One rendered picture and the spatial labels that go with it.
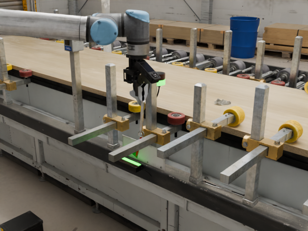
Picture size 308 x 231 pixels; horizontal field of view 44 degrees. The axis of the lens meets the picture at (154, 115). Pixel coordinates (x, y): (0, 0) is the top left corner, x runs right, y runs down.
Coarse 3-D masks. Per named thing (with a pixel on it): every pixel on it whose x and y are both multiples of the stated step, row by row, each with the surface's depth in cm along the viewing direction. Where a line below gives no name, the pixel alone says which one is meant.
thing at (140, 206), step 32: (32, 96) 269; (64, 96) 243; (96, 96) 223; (0, 128) 321; (160, 128) 195; (32, 160) 295; (64, 160) 271; (224, 160) 174; (288, 160) 153; (96, 192) 251; (128, 192) 232; (288, 192) 157; (128, 224) 239; (160, 224) 215; (192, 224) 203
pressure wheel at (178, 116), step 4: (172, 112) 179; (176, 112) 179; (168, 116) 175; (172, 116) 174; (176, 116) 175; (180, 116) 174; (184, 116) 175; (168, 120) 175; (172, 120) 173; (176, 120) 173; (180, 120) 173; (184, 120) 175; (172, 124) 174; (176, 124) 173; (180, 124) 174; (176, 132) 179; (176, 136) 179
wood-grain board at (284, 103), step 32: (32, 64) 271; (64, 64) 271; (96, 64) 272; (128, 64) 272; (160, 64) 272; (128, 96) 203; (160, 96) 204; (192, 96) 204; (224, 96) 204; (288, 96) 204; (224, 128) 165
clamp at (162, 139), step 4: (144, 128) 170; (156, 128) 170; (144, 132) 170; (148, 132) 169; (152, 132) 167; (156, 132) 166; (160, 132) 166; (168, 132) 166; (144, 136) 171; (160, 136) 165; (164, 136) 164; (168, 136) 166; (160, 140) 165; (164, 140) 165; (168, 140) 167; (160, 144) 166; (164, 144) 166
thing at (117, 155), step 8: (168, 128) 173; (176, 128) 176; (152, 136) 165; (128, 144) 157; (136, 144) 157; (144, 144) 161; (112, 152) 150; (120, 152) 150; (128, 152) 154; (112, 160) 149
